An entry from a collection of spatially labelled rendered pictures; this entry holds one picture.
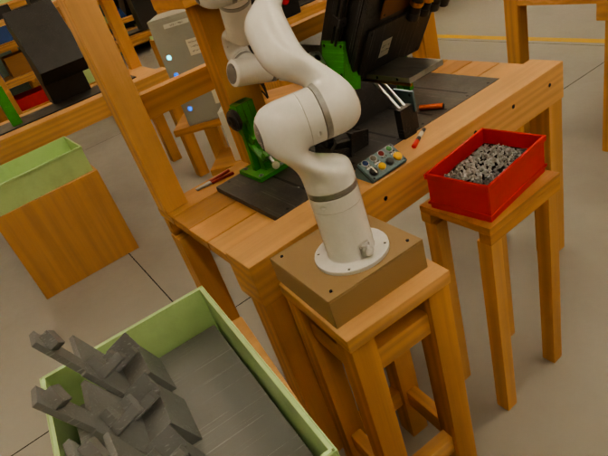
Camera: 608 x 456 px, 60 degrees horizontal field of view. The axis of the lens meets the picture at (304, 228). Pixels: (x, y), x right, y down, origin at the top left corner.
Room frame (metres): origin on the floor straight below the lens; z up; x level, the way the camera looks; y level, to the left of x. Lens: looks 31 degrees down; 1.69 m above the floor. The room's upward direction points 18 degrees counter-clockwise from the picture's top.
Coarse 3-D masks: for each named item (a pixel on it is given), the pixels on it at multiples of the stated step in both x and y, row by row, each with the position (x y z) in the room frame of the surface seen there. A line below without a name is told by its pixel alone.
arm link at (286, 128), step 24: (288, 96) 1.08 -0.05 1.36; (312, 96) 1.06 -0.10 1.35; (264, 120) 1.05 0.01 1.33; (288, 120) 1.03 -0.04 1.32; (312, 120) 1.03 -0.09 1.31; (264, 144) 1.04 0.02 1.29; (288, 144) 1.02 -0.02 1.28; (312, 144) 1.05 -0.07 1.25; (312, 168) 1.02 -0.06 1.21; (336, 168) 1.04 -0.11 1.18; (312, 192) 1.05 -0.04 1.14; (336, 192) 1.03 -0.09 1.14
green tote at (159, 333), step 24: (168, 312) 1.06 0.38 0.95; (192, 312) 1.08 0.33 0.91; (216, 312) 0.99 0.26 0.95; (120, 336) 1.01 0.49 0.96; (144, 336) 1.03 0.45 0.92; (168, 336) 1.05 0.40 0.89; (192, 336) 1.07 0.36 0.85; (240, 336) 0.87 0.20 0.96; (48, 384) 0.94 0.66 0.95; (72, 384) 0.96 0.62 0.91; (264, 384) 0.81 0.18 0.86; (288, 408) 0.70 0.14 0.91; (72, 432) 0.86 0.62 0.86; (312, 432) 0.59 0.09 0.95
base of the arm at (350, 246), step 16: (352, 192) 1.04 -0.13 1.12; (320, 208) 1.04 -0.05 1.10; (336, 208) 1.03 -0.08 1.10; (352, 208) 1.03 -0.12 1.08; (320, 224) 1.06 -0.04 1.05; (336, 224) 1.03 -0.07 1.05; (352, 224) 1.03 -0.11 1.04; (368, 224) 1.06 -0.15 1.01; (336, 240) 1.03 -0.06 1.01; (352, 240) 1.02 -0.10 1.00; (368, 240) 1.04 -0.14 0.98; (384, 240) 1.07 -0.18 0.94; (320, 256) 1.09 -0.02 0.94; (336, 256) 1.04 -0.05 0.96; (352, 256) 1.02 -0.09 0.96; (368, 256) 1.02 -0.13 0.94; (384, 256) 1.01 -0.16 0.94; (336, 272) 1.00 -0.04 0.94; (352, 272) 0.99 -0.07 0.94
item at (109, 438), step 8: (88, 440) 0.53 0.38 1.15; (96, 440) 0.54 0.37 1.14; (104, 440) 0.63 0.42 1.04; (112, 440) 0.62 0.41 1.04; (120, 440) 0.64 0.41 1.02; (64, 448) 0.53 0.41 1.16; (72, 448) 0.52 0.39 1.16; (80, 448) 0.53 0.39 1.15; (88, 448) 0.52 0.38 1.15; (96, 448) 0.52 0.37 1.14; (104, 448) 0.54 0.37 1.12; (112, 448) 0.61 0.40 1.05; (120, 448) 0.62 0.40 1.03; (128, 448) 0.64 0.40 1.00; (192, 448) 0.68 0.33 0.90
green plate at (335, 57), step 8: (328, 48) 1.78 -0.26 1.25; (336, 48) 1.75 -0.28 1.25; (344, 48) 1.72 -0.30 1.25; (328, 56) 1.78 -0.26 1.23; (336, 56) 1.75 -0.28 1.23; (344, 56) 1.71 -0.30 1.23; (328, 64) 1.78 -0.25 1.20; (336, 64) 1.74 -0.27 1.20; (344, 64) 1.71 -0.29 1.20; (344, 72) 1.71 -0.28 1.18; (352, 72) 1.74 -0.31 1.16; (352, 80) 1.73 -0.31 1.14; (360, 80) 1.75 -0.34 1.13; (360, 88) 1.74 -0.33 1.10
